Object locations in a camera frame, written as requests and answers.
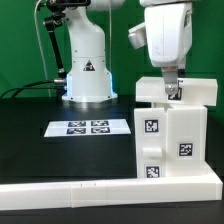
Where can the white marker sheet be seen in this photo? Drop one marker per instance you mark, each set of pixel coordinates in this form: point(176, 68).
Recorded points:
point(87, 128)

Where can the white cabinet top block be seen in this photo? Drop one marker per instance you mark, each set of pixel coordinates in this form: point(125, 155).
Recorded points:
point(190, 91)

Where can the white cabinet body box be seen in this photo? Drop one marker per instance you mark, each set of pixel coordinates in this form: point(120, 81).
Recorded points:
point(185, 140)

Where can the white door panel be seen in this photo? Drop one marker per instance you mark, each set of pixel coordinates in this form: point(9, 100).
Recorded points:
point(150, 139)

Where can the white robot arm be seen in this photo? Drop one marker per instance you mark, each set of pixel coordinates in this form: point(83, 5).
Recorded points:
point(89, 82)

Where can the white L-shaped fence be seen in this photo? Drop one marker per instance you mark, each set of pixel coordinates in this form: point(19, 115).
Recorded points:
point(203, 187)

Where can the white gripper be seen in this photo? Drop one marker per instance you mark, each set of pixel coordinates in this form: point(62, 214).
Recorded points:
point(169, 37)

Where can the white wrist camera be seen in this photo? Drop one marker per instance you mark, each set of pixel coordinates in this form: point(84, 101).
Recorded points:
point(137, 36)

